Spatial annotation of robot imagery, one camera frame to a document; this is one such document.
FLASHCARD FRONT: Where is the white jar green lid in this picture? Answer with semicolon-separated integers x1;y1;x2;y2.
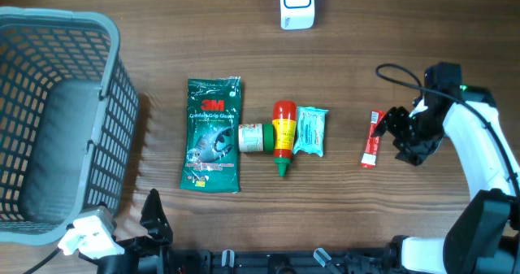
238;124;275;153

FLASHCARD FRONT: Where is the red chili sauce bottle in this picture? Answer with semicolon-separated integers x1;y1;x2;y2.
272;100;297;177

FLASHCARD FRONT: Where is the white barcode scanner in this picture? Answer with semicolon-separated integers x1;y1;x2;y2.
279;0;315;31

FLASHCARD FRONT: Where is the teal wet wipes pack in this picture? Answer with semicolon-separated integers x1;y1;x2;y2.
292;107;328;157

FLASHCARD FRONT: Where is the grey plastic shopping basket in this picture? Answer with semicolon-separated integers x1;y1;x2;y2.
1;7;139;246

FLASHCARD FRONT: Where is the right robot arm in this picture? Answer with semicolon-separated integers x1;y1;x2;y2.
371;62;519;273

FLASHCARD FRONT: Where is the green 3M gloves package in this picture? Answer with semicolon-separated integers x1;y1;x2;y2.
180;76;242;194

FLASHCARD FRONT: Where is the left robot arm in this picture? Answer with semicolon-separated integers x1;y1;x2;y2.
95;189;173;274

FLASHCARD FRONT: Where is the black left camera cable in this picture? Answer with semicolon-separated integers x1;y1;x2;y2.
24;247;63;274

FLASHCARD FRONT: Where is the red candy stick pack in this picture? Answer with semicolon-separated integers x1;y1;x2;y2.
361;110;385;169

